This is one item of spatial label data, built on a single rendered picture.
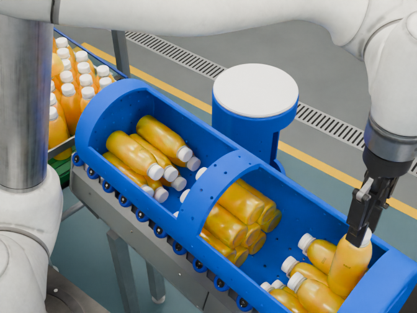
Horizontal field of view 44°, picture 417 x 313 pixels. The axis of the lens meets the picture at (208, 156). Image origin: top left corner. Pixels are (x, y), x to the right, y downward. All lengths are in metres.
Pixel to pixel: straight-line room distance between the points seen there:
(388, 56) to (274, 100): 0.97
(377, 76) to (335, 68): 2.93
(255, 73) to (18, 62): 1.06
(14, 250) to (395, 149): 0.65
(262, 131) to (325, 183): 1.25
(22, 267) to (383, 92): 0.65
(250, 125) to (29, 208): 0.82
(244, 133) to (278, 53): 2.13
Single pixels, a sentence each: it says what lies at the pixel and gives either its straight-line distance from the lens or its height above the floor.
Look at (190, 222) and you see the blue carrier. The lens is 1.16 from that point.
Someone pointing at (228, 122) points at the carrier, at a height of 0.98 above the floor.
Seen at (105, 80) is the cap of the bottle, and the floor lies 1.08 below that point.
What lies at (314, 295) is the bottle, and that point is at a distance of 1.11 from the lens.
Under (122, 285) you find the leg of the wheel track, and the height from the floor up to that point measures 0.32.
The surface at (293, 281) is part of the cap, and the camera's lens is 1.14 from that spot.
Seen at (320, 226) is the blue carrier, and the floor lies 1.06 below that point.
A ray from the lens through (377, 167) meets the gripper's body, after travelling 0.83.
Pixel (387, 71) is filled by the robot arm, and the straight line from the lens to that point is 0.72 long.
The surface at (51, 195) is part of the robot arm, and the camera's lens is 1.06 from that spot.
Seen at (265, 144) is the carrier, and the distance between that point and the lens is 1.68.
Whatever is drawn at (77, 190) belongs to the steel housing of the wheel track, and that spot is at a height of 0.85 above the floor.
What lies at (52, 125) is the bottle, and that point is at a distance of 1.61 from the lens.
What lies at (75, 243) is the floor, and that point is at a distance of 2.62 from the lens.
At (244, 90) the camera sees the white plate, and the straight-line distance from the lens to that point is 1.69.
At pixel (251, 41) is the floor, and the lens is 3.84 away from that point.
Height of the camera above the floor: 2.08
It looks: 45 degrees down
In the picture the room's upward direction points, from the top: straight up
